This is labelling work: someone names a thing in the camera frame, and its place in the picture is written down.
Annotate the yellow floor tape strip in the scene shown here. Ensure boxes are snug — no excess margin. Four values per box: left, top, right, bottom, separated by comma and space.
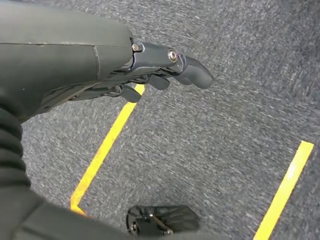
69, 83, 146, 217
253, 140, 315, 240

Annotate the black robot foot plate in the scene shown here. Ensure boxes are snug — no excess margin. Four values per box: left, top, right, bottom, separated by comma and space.
126, 204, 201, 237

